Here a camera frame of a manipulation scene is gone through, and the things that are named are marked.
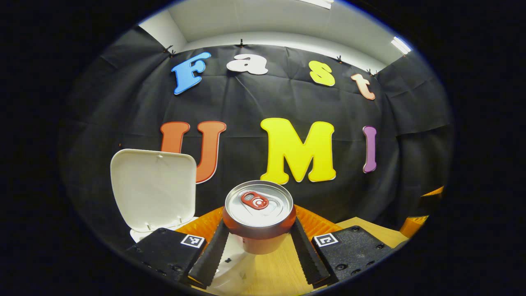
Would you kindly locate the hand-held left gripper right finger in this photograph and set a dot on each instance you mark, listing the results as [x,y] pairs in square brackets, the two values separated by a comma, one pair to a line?
[306,255]

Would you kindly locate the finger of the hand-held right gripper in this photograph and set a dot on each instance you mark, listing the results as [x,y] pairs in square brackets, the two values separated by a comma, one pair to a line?
[415,227]
[429,204]

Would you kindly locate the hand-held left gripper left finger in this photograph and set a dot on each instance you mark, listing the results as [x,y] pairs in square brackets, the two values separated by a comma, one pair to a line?
[215,255]

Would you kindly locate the red pop can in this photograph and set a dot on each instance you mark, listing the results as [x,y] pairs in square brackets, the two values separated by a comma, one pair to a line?
[259,213]

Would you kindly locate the white desktop garbage bin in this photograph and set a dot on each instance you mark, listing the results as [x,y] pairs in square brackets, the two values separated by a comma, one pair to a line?
[152,189]

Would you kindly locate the black backdrop cloth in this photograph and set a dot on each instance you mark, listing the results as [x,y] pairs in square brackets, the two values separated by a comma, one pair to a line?
[254,98]

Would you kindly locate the small ceiling light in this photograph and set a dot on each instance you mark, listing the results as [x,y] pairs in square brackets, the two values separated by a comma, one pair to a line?
[400,45]

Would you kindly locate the long ceiling light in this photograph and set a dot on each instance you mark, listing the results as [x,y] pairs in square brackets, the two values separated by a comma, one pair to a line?
[318,2]

